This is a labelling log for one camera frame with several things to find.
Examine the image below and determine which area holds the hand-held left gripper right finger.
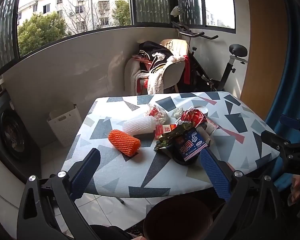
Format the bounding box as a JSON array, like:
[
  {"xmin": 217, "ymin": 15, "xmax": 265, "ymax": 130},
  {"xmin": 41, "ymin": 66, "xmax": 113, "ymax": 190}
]
[{"xmin": 199, "ymin": 148, "xmax": 289, "ymax": 240}]

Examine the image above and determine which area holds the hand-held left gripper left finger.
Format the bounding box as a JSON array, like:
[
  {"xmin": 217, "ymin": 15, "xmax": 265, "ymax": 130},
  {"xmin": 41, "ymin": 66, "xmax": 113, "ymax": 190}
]
[{"xmin": 17, "ymin": 148, "xmax": 101, "ymax": 240}]

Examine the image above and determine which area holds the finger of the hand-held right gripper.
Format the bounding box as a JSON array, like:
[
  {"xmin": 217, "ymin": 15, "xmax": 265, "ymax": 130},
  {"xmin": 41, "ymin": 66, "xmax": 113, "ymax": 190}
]
[
  {"xmin": 261, "ymin": 130, "xmax": 290, "ymax": 154},
  {"xmin": 280, "ymin": 114, "xmax": 300, "ymax": 131}
]

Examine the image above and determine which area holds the brown round bin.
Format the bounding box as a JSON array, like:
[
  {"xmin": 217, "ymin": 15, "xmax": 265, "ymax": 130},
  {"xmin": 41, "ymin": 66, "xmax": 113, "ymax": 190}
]
[{"xmin": 143, "ymin": 197, "xmax": 226, "ymax": 240}]

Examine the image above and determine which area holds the crushed red drink can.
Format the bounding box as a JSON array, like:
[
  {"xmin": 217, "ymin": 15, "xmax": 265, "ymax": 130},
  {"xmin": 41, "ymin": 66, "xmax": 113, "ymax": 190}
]
[{"xmin": 177, "ymin": 107, "xmax": 206, "ymax": 127}]

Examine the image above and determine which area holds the white plastic cup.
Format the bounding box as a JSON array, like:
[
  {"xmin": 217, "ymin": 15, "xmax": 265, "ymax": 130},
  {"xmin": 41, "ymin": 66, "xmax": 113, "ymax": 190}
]
[{"xmin": 195, "ymin": 106, "xmax": 209, "ymax": 117}]

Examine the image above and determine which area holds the white foam net sleeve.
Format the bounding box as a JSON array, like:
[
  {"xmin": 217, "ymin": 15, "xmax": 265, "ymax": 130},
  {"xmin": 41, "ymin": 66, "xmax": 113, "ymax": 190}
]
[{"xmin": 122, "ymin": 115, "xmax": 157, "ymax": 138}]

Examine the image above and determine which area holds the person's right hand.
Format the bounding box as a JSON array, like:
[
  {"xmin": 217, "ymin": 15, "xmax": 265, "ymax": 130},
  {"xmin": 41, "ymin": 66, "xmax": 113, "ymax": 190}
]
[{"xmin": 288, "ymin": 175, "xmax": 300, "ymax": 205}]

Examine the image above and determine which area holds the blue printed packet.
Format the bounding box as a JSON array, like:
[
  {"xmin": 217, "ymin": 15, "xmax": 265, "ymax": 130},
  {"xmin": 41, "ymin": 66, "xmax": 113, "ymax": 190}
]
[{"xmin": 176, "ymin": 127, "xmax": 211, "ymax": 162}]

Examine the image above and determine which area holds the blue curtain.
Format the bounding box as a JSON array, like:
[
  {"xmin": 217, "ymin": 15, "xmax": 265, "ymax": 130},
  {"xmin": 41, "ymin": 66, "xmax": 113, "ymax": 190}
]
[{"xmin": 265, "ymin": 0, "xmax": 300, "ymax": 193}]

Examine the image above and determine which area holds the clear pink-edged pouch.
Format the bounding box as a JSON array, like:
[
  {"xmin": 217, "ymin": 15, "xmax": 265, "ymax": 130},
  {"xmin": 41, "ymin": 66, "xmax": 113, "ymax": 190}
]
[{"xmin": 202, "ymin": 116, "xmax": 219, "ymax": 134}]

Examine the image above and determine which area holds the orange foam net sleeve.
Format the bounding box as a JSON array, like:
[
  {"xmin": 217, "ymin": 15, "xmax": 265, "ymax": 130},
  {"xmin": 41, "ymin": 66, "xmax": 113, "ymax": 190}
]
[{"xmin": 108, "ymin": 129, "xmax": 141, "ymax": 157}]

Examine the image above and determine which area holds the white laundry basket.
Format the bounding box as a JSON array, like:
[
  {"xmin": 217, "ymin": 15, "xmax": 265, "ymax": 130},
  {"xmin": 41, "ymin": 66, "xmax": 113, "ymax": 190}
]
[{"xmin": 47, "ymin": 102, "xmax": 82, "ymax": 147}]

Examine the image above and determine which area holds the green snack wrapper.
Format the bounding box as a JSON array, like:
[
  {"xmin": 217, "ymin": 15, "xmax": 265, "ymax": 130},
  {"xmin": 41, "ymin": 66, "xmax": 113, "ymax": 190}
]
[{"xmin": 153, "ymin": 122, "xmax": 198, "ymax": 151}]

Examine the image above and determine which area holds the geometric patterned folding table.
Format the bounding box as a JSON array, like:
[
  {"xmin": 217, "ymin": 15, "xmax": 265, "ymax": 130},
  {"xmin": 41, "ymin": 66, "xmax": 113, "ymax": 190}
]
[{"xmin": 61, "ymin": 91, "xmax": 281, "ymax": 204}]

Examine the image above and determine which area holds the red cigarette box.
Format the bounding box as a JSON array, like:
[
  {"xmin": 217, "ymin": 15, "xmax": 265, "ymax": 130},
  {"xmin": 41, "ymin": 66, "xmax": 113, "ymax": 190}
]
[{"xmin": 155, "ymin": 124, "xmax": 178, "ymax": 140}]

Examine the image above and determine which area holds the crumpled white tissue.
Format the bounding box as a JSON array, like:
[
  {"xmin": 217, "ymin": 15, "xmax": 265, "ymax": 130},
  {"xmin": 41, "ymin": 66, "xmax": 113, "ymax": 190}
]
[{"xmin": 171, "ymin": 107, "xmax": 184, "ymax": 119}]

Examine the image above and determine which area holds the wooden door panel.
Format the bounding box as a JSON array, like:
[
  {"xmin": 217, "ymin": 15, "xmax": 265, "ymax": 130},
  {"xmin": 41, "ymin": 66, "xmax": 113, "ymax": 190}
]
[{"xmin": 240, "ymin": 0, "xmax": 289, "ymax": 121}]

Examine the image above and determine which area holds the dark washing machine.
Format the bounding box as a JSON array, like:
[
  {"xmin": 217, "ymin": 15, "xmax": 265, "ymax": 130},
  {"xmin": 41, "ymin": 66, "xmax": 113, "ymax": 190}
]
[{"xmin": 0, "ymin": 90, "xmax": 42, "ymax": 183}]

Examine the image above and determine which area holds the black exercise bike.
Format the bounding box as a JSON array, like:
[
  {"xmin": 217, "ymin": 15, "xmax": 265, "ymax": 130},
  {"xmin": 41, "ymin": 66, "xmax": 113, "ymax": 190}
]
[{"xmin": 171, "ymin": 21, "xmax": 249, "ymax": 93}]

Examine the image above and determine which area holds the clear red-printed plastic wrapper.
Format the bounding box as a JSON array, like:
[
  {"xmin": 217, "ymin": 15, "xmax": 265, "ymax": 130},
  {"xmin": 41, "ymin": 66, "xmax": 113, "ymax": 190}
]
[{"xmin": 143, "ymin": 104, "xmax": 168, "ymax": 127}]

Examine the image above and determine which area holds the red cloth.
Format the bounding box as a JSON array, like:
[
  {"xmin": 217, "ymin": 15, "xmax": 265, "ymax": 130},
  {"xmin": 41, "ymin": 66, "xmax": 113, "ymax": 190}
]
[{"xmin": 182, "ymin": 54, "xmax": 192, "ymax": 84}]

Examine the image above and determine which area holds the white fleece blanket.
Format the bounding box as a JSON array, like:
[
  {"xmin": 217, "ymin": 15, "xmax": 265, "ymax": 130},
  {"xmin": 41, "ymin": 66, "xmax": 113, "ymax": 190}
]
[{"xmin": 135, "ymin": 55, "xmax": 186, "ymax": 95}]

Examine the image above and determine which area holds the beige armchair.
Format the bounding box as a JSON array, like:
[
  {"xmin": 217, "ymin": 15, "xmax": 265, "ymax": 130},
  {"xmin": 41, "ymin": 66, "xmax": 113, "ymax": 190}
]
[{"xmin": 124, "ymin": 39, "xmax": 190, "ymax": 96}]

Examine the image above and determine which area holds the dark striped jacket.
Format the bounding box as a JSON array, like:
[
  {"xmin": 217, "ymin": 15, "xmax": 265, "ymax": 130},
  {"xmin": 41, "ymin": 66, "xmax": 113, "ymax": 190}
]
[{"xmin": 132, "ymin": 41, "xmax": 174, "ymax": 73}]

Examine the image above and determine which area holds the green tree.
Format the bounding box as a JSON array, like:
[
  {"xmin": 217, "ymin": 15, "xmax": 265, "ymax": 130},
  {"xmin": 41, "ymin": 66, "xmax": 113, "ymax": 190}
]
[
  {"xmin": 112, "ymin": 0, "xmax": 132, "ymax": 27},
  {"xmin": 17, "ymin": 12, "xmax": 71, "ymax": 56}
]

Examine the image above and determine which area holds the white lamp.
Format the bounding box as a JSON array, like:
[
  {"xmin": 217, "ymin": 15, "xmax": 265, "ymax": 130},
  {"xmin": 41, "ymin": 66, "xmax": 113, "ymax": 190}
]
[{"xmin": 170, "ymin": 6, "xmax": 184, "ymax": 18}]

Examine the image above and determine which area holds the dark frosted window panel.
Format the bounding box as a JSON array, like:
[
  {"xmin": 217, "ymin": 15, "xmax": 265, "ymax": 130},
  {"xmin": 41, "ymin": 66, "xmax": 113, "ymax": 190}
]
[
  {"xmin": 129, "ymin": 0, "xmax": 206, "ymax": 27},
  {"xmin": 0, "ymin": 0, "xmax": 21, "ymax": 75}
]

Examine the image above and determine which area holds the white apartment building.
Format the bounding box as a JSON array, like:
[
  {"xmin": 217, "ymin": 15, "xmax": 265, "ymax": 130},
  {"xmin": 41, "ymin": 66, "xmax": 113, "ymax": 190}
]
[{"xmin": 18, "ymin": 0, "xmax": 129, "ymax": 34}]

